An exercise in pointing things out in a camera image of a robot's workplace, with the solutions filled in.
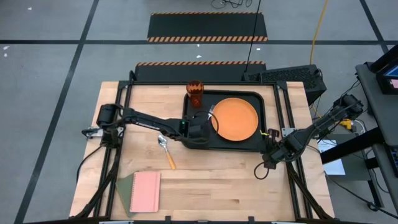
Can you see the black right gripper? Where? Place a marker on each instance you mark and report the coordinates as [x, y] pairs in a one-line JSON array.
[[284, 149]]

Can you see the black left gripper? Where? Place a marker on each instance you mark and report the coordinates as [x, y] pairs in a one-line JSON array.
[[199, 132]]

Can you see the orange translucent plastic cup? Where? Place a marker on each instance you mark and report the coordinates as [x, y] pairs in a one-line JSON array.
[[195, 93]]

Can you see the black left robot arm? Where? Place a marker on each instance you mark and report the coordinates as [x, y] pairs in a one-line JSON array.
[[149, 121]]

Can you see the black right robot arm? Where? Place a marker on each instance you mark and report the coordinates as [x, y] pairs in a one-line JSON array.
[[323, 123]]

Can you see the black plastic tray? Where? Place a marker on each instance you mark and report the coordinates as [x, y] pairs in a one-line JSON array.
[[227, 145]]

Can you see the black hazard-striped floor mat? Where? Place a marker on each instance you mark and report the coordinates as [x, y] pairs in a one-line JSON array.
[[199, 72], [206, 26]]

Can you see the white paper sheet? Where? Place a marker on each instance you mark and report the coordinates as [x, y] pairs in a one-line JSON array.
[[334, 161]]

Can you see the black computer tower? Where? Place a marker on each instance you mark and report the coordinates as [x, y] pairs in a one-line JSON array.
[[289, 79]]

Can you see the pink spiral notebook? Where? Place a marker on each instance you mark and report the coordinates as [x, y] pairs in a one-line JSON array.
[[145, 192]]

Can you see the grey side desk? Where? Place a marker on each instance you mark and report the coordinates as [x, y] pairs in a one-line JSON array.
[[377, 102]]

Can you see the laptop computer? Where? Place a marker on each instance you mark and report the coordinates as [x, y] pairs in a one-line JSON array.
[[388, 79]]

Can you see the black aluminium table frame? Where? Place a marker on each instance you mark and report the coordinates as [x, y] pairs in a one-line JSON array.
[[281, 105]]

